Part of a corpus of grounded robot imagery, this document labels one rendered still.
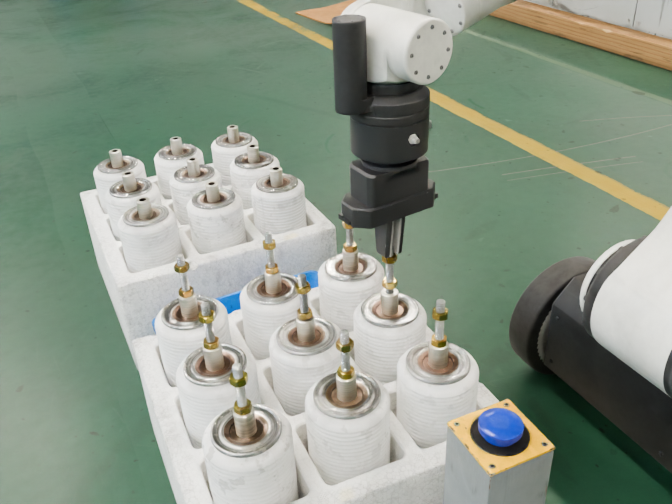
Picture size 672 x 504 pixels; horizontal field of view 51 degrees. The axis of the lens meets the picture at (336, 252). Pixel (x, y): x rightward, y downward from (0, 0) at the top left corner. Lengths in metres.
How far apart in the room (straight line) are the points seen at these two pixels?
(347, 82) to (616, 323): 0.39
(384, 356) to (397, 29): 0.41
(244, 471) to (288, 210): 0.60
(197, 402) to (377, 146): 0.36
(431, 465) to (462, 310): 0.57
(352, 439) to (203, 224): 0.56
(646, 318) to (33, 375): 0.99
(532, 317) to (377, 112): 0.49
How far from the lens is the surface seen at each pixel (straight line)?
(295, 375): 0.86
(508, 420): 0.67
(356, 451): 0.79
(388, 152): 0.76
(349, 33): 0.71
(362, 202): 0.80
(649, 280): 0.81
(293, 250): 1.24
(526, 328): 1.12
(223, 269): 1.21
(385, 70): 0.73
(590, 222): 1.70
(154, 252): 1.19
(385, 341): 0.89
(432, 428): 0.85
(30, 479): 1.16
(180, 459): 0.86
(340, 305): 0.99
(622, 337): 0.82
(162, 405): 0.93
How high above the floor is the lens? 0.79
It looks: 31 degrees down
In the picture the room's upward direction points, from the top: 3 degrees counter-clockwise
